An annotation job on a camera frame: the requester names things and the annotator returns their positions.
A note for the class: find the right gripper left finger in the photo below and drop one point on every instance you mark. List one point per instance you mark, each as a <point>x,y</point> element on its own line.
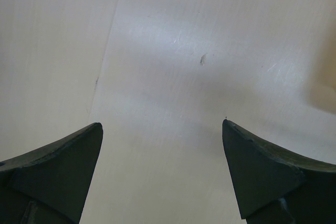
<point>50,184</point>

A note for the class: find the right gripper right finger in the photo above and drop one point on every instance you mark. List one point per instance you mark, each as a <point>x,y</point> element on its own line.
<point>275,185</point>

